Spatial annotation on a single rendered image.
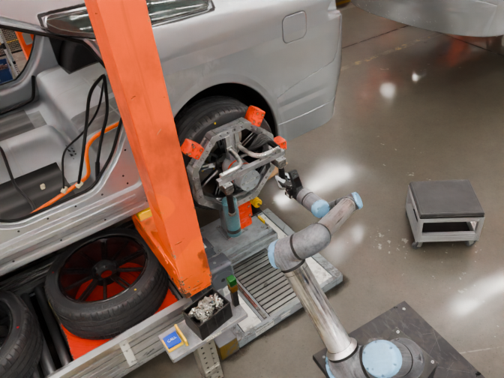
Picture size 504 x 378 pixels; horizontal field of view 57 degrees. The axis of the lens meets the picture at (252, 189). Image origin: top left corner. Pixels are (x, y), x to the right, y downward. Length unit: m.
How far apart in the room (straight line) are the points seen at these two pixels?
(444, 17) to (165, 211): 3.11
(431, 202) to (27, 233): 2.39
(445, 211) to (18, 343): 2.54
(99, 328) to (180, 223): 0.84
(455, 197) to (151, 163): 2.09
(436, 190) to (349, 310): 1.00
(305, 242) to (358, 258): 1.37
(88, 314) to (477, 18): 3.63
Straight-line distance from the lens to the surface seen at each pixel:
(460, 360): 2.58
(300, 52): 2.83
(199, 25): 2.43
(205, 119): 2.55
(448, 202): 3.28
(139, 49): 1.73
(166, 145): 1.91
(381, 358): 2.14
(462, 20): 4.44
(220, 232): 3.19
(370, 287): 3.14
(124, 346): 2.64
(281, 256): 2.00
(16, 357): 2.71
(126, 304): 2.61
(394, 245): 3.40
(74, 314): 2.68
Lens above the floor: 2.43
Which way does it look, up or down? 39 degrees down
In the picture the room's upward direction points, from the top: 7 degrees counter-clockwise
